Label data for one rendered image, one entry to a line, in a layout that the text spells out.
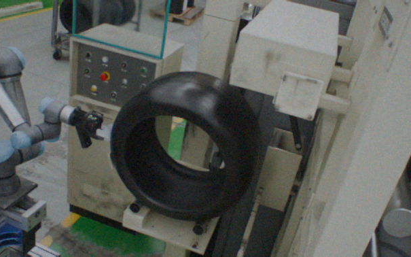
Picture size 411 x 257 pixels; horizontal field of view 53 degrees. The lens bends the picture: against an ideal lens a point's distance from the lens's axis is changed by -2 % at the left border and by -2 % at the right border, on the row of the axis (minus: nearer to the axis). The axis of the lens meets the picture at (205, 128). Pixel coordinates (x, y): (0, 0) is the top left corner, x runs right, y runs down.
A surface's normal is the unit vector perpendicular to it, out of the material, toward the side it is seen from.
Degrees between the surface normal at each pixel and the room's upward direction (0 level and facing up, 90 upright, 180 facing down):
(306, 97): 72
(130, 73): 90
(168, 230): 0
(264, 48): 90
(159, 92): 46
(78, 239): 0
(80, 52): 90
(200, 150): 90
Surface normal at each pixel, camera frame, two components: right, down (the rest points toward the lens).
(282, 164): -0.29, 0.41
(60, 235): 0.17, -0.87
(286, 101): -0.22, 0.12
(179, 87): -0.04, -0.76
